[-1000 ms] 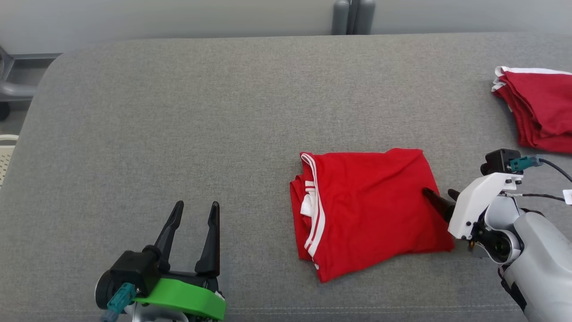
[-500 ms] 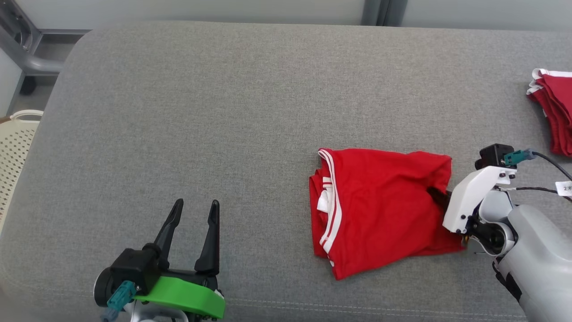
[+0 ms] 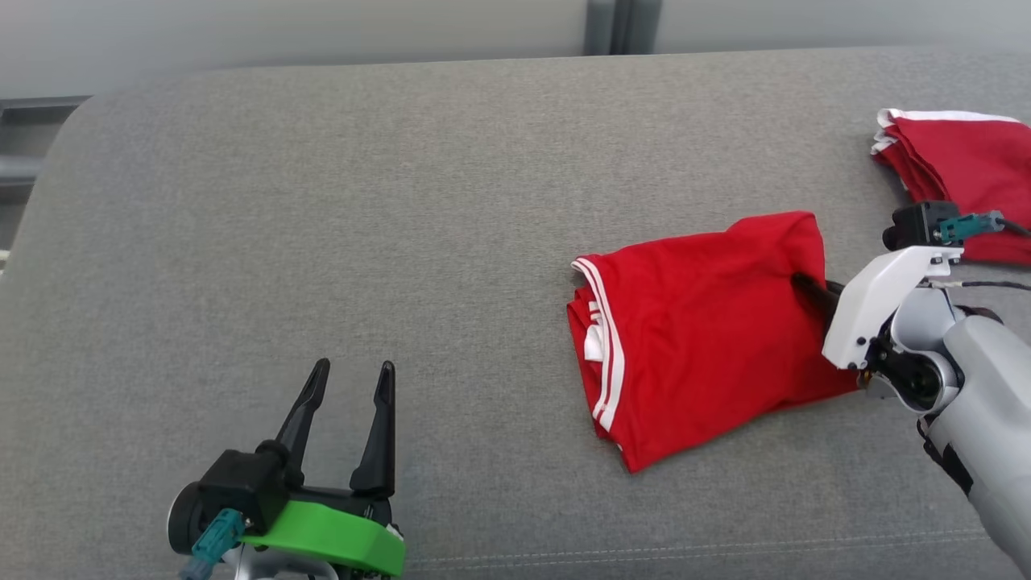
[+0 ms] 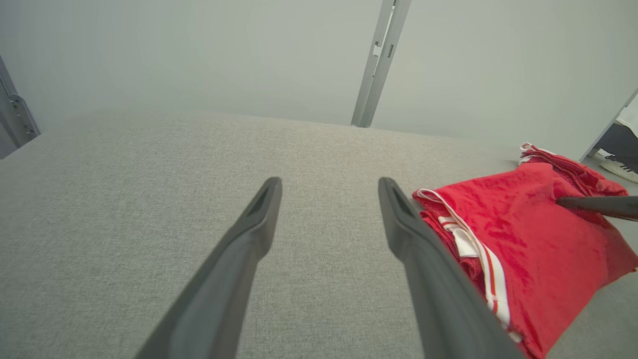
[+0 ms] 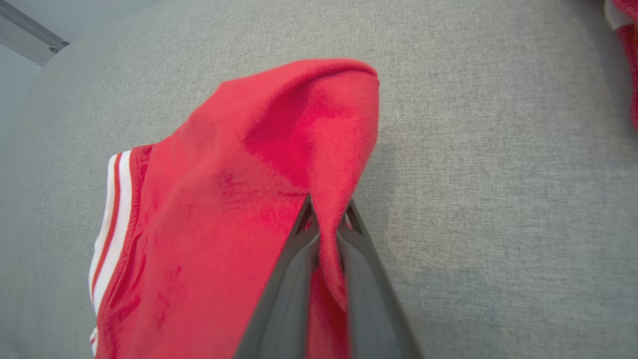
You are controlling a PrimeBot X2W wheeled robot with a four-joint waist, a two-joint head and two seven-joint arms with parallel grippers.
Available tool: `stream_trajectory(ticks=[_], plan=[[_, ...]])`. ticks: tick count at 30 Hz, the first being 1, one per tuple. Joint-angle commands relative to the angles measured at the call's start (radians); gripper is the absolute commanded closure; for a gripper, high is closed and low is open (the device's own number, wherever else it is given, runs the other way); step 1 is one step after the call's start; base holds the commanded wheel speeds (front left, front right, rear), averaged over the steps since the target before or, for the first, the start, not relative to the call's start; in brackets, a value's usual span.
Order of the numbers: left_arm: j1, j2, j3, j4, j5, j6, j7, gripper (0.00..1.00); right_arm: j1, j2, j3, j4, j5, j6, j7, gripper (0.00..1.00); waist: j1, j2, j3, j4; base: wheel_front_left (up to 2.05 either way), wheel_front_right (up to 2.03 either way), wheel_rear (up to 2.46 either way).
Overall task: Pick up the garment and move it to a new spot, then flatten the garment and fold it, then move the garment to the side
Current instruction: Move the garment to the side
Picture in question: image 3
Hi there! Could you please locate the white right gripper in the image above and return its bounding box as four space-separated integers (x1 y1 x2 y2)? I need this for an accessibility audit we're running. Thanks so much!
792 245 966 372

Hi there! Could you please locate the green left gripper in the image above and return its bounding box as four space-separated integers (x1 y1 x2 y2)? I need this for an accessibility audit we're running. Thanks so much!
240 358 407 580

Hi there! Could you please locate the red jersey white trim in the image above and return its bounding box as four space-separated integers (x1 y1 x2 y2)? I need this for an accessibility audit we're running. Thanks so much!
566 210 859 475

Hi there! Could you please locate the red shorts white stripe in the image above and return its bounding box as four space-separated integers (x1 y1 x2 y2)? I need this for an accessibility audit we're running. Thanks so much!
869 108 1031 267

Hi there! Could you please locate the grey floor tube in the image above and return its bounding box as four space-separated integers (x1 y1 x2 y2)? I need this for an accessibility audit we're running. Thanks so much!
0 155 43 185

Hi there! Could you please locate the teal right cable connector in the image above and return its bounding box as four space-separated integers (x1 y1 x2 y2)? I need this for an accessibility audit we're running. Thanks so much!
938 210 1007 244

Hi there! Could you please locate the teal cable connector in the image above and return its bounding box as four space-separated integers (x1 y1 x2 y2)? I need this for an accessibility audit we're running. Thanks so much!
178 507 247 580
938 210 1007 244

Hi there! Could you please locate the teal left cable connector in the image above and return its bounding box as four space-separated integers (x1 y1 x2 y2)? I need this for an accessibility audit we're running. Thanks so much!
178 507 247 580

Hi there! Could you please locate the dark grey partition rail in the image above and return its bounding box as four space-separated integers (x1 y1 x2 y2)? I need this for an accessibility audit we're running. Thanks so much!
0 96 90 115

